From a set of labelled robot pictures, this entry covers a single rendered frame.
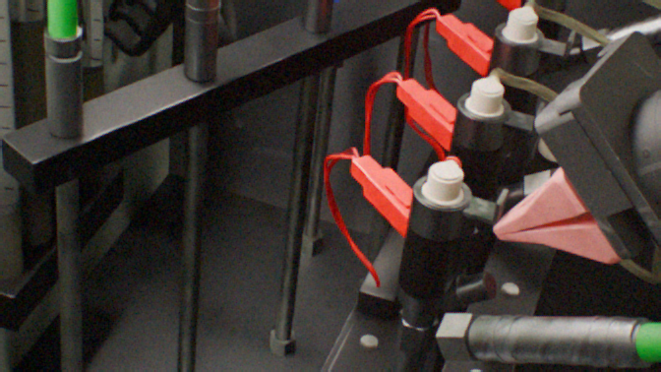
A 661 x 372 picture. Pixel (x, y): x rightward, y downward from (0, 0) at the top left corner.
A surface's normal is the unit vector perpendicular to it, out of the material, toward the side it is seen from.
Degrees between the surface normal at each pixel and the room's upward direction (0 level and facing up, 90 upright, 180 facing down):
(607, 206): 91
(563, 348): 83
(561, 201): 107
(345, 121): 90
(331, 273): 0
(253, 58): 0
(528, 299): 0
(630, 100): 42
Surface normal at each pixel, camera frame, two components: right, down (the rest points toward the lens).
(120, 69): 0.94, 0.28
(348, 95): -0.33, 0.55
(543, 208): -0.73, 0.57
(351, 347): 0.10, -0.79
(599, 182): -0.54, 0.49
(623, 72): 0.62, -0.31
